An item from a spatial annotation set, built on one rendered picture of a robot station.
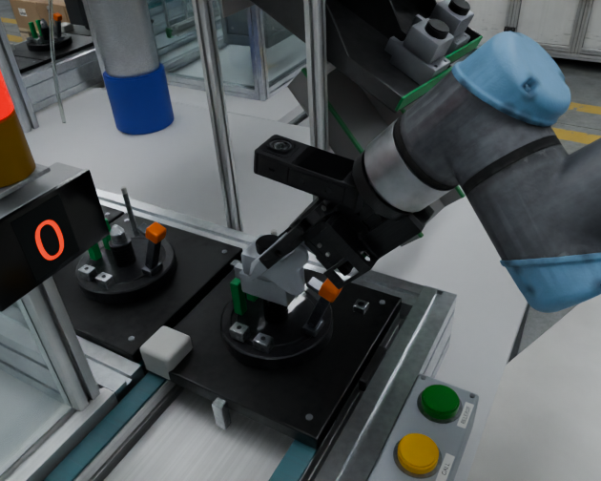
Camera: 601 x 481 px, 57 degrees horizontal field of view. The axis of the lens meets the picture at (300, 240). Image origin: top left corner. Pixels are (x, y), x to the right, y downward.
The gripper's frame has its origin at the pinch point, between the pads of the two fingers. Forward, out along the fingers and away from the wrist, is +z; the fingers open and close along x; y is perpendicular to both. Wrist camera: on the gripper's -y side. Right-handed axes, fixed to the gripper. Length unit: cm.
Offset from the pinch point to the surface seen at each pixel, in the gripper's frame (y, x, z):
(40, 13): -277, 303, 353
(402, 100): -2.0, 19.9, -14.7
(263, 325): 6.4, -2.3, 6.8
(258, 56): -36, 86, 45
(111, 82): -54, 52, 59
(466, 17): -4.1, 40.8, -18.9
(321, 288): 6.7, -1.0, -4.0
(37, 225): -15.5, -19.4, -4.5
